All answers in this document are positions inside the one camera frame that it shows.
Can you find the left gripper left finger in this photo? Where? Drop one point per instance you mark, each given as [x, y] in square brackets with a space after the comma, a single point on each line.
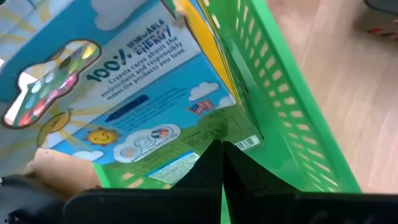
[208, 174]

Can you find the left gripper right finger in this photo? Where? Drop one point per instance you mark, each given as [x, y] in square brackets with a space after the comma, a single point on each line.
[245, 180]

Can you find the green plastic basket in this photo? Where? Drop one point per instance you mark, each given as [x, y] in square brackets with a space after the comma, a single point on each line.
[280, 140]

